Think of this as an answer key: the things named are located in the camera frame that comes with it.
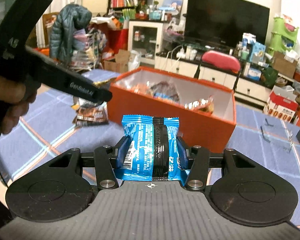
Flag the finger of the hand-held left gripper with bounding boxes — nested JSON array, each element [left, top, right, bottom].
[[94, 82, 113, 105]]

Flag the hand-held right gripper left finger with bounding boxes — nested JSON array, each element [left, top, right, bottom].
[[44, 137, 129, 190]]

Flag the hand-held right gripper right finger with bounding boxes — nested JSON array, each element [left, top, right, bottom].
[[176, 136, 262, 192]]

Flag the gold-edged brown snack packet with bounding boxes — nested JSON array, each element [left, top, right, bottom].
[[71, 78, 117, 112]]

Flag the light blue snack packet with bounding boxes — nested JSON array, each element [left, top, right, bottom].
[[114, 114, 189, 182]]

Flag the orange cardboard box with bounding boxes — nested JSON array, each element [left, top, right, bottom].
[[107, 66, 237, 153]]

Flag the person's left hand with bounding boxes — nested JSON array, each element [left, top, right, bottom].
[[0, 74, 37, 135]]

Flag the small open cardboard box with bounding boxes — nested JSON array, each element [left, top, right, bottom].
[[104, 50, 130, 73]]

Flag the colourful clothes pile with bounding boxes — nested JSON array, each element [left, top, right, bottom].
[[72, 27, 108, 73]]

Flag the dark teal puffer jacket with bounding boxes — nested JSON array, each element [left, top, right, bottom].
[[49, 4, 92, 59]]

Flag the shiny gold snack packet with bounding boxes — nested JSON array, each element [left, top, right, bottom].
[[184, 95, 214, 114]]

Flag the white television stand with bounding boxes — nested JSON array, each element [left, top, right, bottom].
[[155, 54, 273, 107]]

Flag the white glass-door cabinet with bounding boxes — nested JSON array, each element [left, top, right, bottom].
[[127, 20, 165, 67]]

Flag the thin-framed eyeglasses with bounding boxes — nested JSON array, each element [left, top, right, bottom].
[[261, 119, 294, 154]]

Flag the red chair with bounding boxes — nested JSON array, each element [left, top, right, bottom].
[[194, 50, 241, 90]]

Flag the red and white carton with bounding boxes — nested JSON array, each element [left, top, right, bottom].
[[263, 85, 299, 123]]

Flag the blue picture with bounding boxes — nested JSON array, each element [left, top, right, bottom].
[[160, 0, 184, 12]]

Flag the dark green bag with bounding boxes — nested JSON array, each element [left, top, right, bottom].
[[261, 66, 279, 88]]

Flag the blue and white carton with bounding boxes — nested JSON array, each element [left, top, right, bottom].
[[250, 42, 267, 63]]

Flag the brown cardboard box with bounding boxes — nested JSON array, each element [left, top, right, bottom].
[[271, 51, 298, 79]]

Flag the black television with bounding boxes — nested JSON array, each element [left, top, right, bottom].
[[184, 0, 270, 48]]

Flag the green plastic shelf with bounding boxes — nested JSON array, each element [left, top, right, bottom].
[[269, 16, 299, 55]]

